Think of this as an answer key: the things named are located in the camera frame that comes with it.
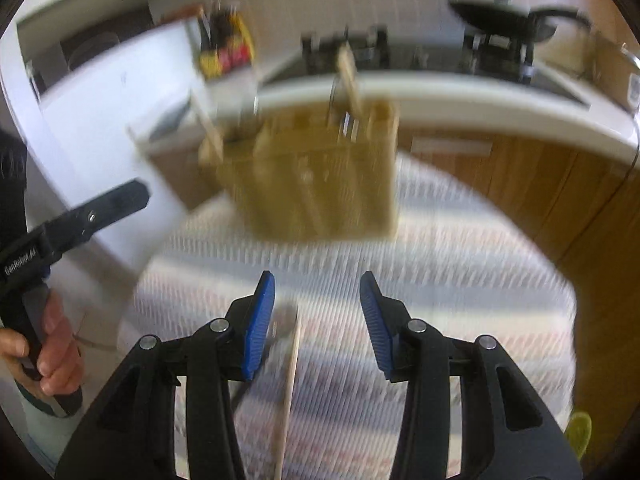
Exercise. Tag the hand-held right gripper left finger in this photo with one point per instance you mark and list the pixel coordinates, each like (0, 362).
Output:
(257, 325)

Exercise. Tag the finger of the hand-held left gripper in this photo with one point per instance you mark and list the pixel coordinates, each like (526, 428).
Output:
(110, 205)

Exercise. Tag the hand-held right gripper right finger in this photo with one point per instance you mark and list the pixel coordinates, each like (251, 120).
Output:
(377, 325)

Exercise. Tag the wooden chopstick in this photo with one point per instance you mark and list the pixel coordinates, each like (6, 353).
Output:
(348, 75)
(289, 390)
(210, 135)

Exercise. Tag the yellow plastic utensil basket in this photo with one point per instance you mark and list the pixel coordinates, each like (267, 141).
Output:
(320, 195)

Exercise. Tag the person's left hand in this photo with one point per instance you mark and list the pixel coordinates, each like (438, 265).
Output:
(57, 350)

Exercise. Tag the white refrigerator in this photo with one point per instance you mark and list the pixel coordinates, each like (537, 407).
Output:
(90, 125)

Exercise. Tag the black smartphone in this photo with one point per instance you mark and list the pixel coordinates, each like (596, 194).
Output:
(170, 122)

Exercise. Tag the black box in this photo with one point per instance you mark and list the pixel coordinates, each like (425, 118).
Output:
(95, 45)

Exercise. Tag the tall dark sauce bottle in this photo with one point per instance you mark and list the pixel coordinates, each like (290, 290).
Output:
(212, 45)

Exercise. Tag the red label sauce bottle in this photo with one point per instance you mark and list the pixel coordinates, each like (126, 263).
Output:
(236, 40)

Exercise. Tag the brown wicker basket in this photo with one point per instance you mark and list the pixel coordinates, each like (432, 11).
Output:
(187, 11)

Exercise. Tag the wooden base cabinets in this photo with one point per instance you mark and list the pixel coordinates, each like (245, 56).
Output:
(550, 190)

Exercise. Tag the yellow green object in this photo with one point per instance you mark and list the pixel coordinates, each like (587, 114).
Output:
(580, 432)

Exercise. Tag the white kitchen countertop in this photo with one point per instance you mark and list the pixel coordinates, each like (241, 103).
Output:
(450, 95)

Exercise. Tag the black gas stove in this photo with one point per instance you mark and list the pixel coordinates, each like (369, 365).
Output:
(400, 55)

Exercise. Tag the black frying pan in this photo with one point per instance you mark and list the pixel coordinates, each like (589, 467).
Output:
(495, 20)

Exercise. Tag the beige rice cooker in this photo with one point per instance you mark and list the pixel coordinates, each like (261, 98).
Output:
(612, 75)

